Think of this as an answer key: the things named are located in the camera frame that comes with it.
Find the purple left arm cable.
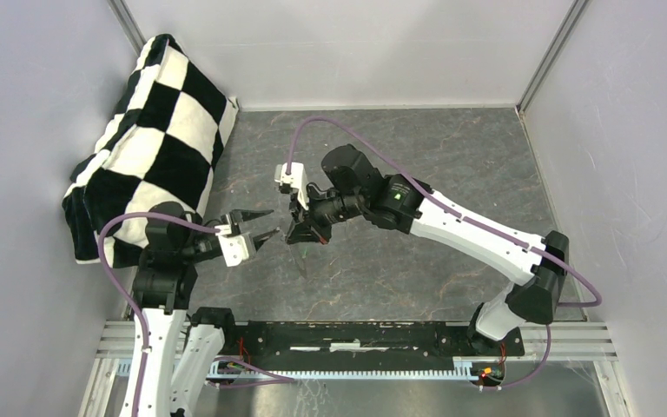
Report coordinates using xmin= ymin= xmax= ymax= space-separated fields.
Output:
xmin=96 ymin=212 xmax=294 ymax=417

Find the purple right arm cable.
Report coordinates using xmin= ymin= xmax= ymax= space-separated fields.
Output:
xmin=286 ymin=116 xmax=604 ymax=392

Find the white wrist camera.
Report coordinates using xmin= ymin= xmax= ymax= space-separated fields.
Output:
xmin=274 ymin=162 xmax=309 ymax=211
xmin=215 ymin=225 xmax=257 ymax=268

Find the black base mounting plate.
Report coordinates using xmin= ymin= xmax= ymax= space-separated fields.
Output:
xmin=221 ymin=321 xmax=525 ymax=372

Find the white slotted cable duct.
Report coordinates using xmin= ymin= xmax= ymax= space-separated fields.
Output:
xmin=207 ymin=360 xmax=479 ymax=382

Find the black white checkered blanket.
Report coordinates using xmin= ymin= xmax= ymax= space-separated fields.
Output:
xmin=62 ymin=34 xmax=239 ymax=264

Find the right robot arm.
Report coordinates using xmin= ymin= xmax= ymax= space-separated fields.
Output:
xmin=274 ymin=145 xmax=569 ymax=354

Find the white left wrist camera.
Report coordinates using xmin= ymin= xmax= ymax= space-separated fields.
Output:
xmin=215 ymin=225 xmax=257 ymax=268

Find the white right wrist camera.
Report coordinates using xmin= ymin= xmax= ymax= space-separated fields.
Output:
xmin=274 ymin=162 xmax=309 ymax=211

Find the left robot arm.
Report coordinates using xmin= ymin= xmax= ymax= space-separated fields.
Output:
xmin=121 ymin=202 xmax=277 ymax=416

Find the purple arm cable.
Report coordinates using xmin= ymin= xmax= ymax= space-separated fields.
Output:
xmin=96 ymin=212 xmax=294 ymax=417
xmin=286 ymin=116 xmax=604 ymax=392

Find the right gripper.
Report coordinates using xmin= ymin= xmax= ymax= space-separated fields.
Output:
xmin=286 ymin=184 xmax=366 ymax=246

